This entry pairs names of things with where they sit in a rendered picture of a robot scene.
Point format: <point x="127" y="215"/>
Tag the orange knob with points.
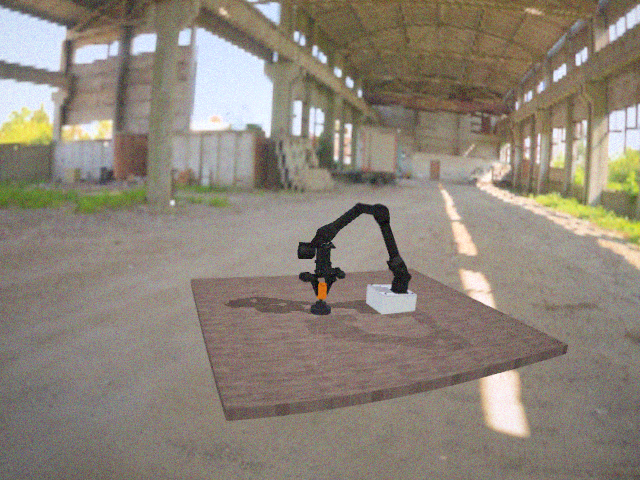
<point x="322" y="290"/>

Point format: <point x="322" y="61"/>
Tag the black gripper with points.
<point x="313" y="278"/>

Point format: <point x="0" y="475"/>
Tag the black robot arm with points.
<point x="307" y="250"/>

